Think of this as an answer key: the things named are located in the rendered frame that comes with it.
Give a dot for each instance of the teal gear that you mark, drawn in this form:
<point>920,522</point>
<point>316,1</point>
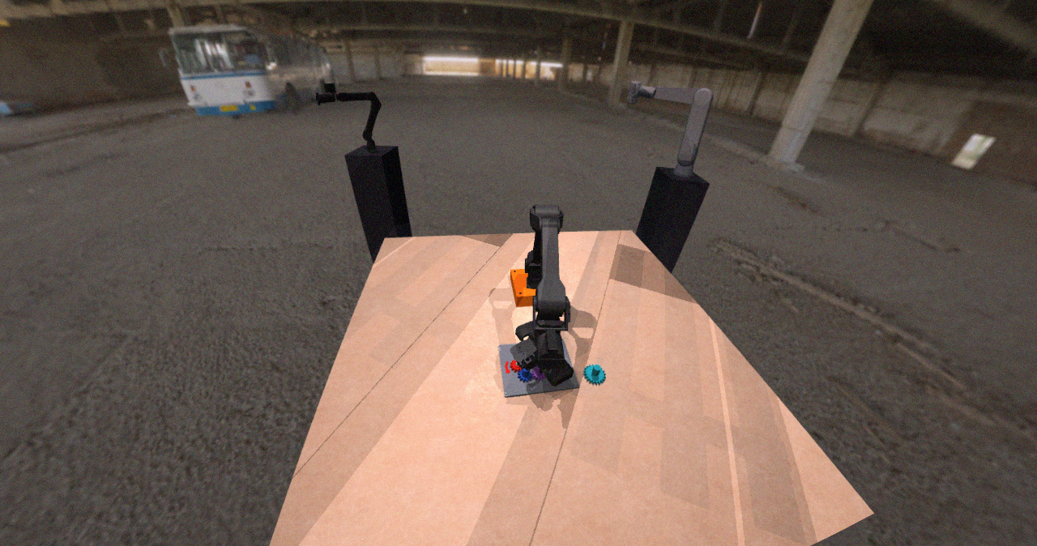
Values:
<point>594,374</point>

